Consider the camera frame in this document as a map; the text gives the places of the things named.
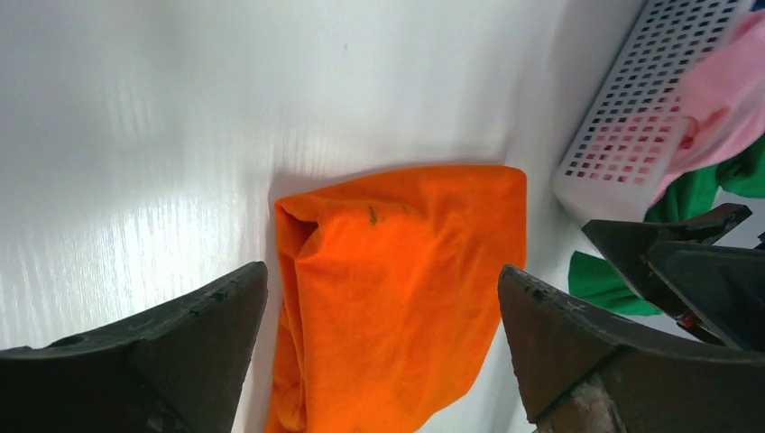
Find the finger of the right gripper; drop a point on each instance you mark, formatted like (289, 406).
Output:
(624, 245)
(722, 286)

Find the pink t shirt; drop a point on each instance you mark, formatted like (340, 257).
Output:
(721, 104)

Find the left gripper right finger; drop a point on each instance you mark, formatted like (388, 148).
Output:
(584, 369)

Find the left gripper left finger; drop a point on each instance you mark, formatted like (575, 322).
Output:
(177, 367)

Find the orange t shirt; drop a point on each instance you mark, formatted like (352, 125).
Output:
(389, 294)

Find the white plastic laundry basket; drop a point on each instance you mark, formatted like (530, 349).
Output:
(621, 151)

